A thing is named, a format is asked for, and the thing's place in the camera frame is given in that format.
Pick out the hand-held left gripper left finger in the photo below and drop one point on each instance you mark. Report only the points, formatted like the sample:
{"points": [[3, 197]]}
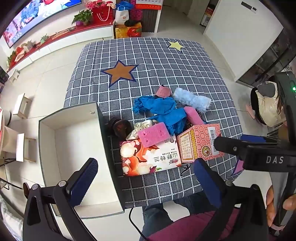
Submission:
{"points": [[83, 183]]}

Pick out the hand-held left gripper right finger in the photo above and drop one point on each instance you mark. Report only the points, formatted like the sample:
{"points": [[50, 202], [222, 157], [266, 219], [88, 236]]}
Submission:
{"points": [[205, 182]]}

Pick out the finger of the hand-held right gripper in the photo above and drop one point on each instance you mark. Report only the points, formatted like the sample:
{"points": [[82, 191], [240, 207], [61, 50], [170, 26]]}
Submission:
{"points": [[229, 147], [253, 138]]}

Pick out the white storage box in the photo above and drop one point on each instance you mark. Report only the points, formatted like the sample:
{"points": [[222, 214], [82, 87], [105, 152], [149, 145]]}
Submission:
{"points": [[76, 148]]}

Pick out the pink foam block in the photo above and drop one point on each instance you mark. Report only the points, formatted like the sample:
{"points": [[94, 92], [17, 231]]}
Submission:
{"points": [[193, 115]]}

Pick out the light blue fluffy cloth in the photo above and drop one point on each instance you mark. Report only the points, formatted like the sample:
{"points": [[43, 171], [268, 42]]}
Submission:
{"points": [[192, 99]]}

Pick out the pink porous sponge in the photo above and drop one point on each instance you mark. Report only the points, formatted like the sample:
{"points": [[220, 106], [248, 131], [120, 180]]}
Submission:
{"points": [[151, 136]]}

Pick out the pink knit sock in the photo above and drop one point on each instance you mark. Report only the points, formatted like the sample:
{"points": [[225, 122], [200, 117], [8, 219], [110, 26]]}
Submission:
{"points": [[163, 91]]}

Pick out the person's right hand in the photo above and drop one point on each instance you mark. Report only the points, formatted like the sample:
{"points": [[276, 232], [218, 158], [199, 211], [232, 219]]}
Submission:
{"points": [[269, 204]]}

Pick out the pink slipper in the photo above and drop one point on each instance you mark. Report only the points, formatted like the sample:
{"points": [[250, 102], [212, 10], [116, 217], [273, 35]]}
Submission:
{"points": [[251, 110]]}

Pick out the pink patterned carton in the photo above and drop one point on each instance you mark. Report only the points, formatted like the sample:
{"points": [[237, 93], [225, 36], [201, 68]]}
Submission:
{"points": [[198, 143]]}

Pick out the person's pink sweater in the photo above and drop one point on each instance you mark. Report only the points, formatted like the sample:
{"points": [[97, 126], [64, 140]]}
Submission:
{"points": [[192, 228]]}

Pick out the dark red shoe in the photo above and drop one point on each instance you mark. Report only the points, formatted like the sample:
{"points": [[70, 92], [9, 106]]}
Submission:
{"points": [[26, 188]]}

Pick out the person's jeans legs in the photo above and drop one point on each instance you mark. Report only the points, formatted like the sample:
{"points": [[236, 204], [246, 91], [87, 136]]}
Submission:
{"points": [[157, 215]]}

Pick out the floral tissue packet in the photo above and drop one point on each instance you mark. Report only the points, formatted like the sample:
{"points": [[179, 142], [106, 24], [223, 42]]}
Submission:
{"points": [[148, 162]]}

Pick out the brown furry scrunchie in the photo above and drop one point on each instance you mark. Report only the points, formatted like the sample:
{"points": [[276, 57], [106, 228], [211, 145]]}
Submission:
{"points": [[119, 128]]}

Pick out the large white wooden stool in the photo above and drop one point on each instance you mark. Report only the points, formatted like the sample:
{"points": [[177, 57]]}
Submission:
{"points": [[23, 148]]}

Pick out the cream dotted satin cloth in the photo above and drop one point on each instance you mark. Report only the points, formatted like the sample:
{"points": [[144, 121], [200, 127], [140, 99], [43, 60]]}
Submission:
{"points": [[141, 126]]}

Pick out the round grey object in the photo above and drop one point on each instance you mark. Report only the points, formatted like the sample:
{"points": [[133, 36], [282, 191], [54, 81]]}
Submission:
{"points": [[8, 117]]}

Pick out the medium white wooden stool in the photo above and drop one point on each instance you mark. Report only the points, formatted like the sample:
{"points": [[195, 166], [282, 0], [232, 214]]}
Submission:
{"points": [[22, 104]]}

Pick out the tall white cabinet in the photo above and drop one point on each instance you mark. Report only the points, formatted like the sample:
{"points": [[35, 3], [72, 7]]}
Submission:
{"points": [[242, 34]]}

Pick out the checkered blanket with stars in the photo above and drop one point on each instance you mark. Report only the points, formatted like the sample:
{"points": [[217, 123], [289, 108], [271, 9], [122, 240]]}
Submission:
{"points": [[161, 64]]}

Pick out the small white wooden stool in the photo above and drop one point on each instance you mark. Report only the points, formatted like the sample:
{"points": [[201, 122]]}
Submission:
{"points": [[15, 75]]}

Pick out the water dispenser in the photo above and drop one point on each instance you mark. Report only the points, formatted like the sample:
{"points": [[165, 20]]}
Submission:
{"points": [[205, 19]]}

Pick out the red and white TV cabinet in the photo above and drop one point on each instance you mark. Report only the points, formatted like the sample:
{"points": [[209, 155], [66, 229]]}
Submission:
{"points": [[69, 39]]}

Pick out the small potted plant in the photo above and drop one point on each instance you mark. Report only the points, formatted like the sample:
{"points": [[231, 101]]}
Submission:
{"points": [[44, 38]]}

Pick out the yellow cardboard box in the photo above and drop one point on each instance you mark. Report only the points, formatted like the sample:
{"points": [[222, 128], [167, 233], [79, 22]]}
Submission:
{"points": [[128, 31]]}

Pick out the dark cloth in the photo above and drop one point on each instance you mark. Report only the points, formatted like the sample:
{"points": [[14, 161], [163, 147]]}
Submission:
{"points": [[131, 23]]}

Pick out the green potted plant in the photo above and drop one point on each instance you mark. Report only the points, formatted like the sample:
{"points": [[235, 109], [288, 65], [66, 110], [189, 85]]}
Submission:
{"points": [[82, 17]]}

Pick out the white shopping bag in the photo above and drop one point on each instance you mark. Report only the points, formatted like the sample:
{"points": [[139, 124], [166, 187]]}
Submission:
{"points": [[121, 14]]}

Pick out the red flower gift box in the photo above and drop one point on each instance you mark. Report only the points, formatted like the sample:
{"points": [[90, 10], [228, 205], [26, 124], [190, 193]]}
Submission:
{"points": [[100, 11]]}

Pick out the flat screen television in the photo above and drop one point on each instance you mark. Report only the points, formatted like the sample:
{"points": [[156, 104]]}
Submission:
{"points": [[30, 18]]}

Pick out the red wall calendar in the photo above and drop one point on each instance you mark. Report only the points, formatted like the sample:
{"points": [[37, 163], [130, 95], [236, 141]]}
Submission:
{"points": [[148, 3]]}

